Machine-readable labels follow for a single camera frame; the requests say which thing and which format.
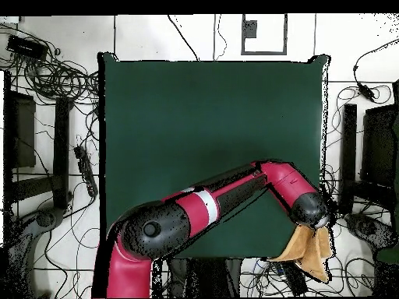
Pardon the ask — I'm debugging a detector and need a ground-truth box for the dark grey square plate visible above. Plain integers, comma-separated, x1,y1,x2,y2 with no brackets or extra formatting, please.
242,19,259,39

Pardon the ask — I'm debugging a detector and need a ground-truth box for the tangled black cables bundle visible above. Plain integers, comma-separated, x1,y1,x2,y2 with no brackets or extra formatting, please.
0,23,101,107

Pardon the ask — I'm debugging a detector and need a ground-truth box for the black power adapter with cable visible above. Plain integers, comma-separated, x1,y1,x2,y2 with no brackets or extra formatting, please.
352,38,399,103

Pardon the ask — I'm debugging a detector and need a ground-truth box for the black box device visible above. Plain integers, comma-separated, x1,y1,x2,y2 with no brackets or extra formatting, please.
6,34,49,61

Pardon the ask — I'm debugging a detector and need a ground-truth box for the thin black cable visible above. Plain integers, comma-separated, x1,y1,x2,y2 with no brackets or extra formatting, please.
213,14,228,62

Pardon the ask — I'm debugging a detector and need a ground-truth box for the black stand frame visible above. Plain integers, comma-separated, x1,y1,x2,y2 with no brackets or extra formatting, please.
152,257,243,298

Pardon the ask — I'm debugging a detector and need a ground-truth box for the thick black cable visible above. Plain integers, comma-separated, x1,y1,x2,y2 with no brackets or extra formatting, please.
167,14,200,62

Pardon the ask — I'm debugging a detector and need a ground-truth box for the black long post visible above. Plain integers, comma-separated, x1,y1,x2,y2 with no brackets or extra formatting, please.
52,97,71,210
339,103,358,216

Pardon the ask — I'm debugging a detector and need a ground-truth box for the dark green table cloth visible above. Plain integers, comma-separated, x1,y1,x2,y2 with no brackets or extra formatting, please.
97,51,331,260

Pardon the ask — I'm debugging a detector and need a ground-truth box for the grey square floor frame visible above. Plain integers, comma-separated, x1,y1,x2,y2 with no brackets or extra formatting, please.
240,13,288,56

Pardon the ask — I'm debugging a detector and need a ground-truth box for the tan terry towel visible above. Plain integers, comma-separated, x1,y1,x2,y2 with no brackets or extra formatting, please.
269,223,334,283

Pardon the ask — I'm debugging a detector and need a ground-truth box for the black power strip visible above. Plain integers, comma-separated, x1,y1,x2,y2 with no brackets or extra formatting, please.
73,145,99,199
278,261,309,297

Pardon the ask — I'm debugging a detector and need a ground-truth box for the black grey stand base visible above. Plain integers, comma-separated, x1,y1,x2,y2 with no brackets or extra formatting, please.
5,206,68,298
344,212,394,250

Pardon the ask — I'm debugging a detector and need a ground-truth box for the black flat panel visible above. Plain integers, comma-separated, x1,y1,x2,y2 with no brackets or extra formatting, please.
360,104,399,188
11,91,37,169

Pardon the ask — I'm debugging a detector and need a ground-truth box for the green object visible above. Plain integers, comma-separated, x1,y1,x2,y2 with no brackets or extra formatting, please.
376,246,399,266

